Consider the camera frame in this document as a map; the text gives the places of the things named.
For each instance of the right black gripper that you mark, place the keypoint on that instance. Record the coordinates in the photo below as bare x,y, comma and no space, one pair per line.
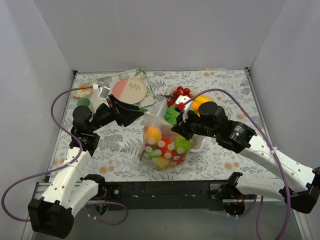
189,124

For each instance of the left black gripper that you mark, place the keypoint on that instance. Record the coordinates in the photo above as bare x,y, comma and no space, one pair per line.
116,111

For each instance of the green apple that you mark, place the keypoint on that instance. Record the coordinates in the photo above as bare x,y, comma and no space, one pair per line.
181,145

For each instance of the red yellow apple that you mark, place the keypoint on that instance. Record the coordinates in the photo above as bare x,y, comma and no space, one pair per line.
165,148

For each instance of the clear dotted zip bag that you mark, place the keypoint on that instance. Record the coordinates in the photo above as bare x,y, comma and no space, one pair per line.
165,127

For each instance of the pink peach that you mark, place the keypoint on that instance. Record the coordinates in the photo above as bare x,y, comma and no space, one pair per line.
152,135

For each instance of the yellow lemon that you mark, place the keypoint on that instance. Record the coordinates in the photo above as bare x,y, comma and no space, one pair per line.
163,162

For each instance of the light green chayote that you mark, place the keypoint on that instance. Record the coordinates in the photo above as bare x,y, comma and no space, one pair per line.
149,152

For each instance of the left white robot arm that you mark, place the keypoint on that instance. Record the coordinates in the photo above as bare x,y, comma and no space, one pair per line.
55,211

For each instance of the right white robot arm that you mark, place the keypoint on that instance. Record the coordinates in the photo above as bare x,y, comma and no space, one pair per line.
296,184

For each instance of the green lettuce leaf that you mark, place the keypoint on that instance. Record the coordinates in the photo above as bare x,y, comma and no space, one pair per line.
171,115

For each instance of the pink and cream plate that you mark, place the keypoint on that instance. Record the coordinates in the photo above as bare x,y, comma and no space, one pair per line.
129,90

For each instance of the white plastic fruit tray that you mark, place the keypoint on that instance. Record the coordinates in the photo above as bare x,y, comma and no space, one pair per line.
199,141

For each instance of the yellow bell pepper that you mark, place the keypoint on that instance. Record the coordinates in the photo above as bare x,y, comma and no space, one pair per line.
199,101

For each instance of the red lychee bunch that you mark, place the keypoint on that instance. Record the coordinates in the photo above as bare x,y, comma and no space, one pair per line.
173,92

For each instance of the green cup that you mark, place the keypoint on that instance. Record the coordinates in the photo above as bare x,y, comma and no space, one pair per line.
84,102

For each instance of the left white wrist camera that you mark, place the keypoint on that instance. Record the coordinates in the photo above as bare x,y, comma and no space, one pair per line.
104,92

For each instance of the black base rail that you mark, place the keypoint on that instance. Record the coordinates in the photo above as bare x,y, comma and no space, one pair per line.
160,195

